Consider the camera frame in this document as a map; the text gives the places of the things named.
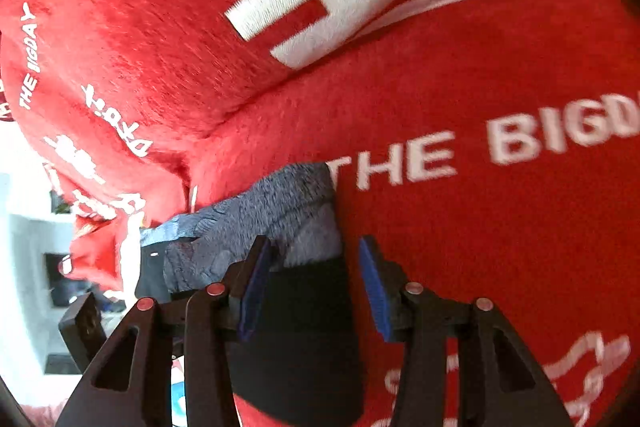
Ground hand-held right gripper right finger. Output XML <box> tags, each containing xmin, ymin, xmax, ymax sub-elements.
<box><xmin>357</xmin><ymin>234</ymin><xmax>576</xmax><ymax>427</ymax></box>

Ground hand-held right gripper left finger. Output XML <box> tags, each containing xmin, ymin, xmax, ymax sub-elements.
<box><xmin>55</xmin><ymin>234</ymin><xmax>274</xmax><ymax>427</ymax></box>

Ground red printed blanket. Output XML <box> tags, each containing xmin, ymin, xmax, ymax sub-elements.
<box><xmin>0</xmin><ymin>0</ymin><xmax>640</xmax><ymax>427</ymax></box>

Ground black pants with blue trim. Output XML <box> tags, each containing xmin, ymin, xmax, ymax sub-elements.
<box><xmin>135</xmin><ymin>161</ymin><xmax>367</xmax><ymax>426</ymax></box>

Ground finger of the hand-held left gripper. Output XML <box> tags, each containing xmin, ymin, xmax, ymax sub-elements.
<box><xmin>58</xmin><ymin>291</ymin><xmax>109</xmax><ymax>374</ymax></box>

